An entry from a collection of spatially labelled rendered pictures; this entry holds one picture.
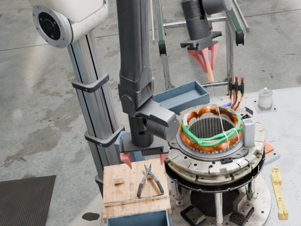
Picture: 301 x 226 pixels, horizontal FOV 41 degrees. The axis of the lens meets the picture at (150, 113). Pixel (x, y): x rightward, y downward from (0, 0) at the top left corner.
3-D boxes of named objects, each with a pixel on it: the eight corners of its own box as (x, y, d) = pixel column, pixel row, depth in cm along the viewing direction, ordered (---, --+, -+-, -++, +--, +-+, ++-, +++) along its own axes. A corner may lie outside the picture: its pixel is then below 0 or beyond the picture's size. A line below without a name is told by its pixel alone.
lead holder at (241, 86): (244, 93, 126) (244, 84, 124) (231, 95, 125) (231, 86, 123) (240, 86, 129) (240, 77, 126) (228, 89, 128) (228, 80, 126)
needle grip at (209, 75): (215, 80, 113) (210, 60, 112) (211, 82, 113) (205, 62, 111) (212, 80, 115) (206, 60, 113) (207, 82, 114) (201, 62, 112)
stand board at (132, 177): (171, 213, 112) (170, 207, 111) (104, 223, 112) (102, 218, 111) (164, 162, 128) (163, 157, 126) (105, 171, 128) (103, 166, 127)
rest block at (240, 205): (232, 212, 136) (232, 202, 133) (241, 201, 139) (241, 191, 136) (244, 218, 134) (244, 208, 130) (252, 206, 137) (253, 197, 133)
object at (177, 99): (199, 134, 175) (195, 80, 157) (212, 149, 167) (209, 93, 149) (147, 155, 169) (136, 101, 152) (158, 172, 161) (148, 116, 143)
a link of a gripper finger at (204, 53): (227, 67, 112) (220, 34, 109) (208, 76, 109) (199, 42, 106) (212, 66, 117) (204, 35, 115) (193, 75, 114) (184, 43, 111)
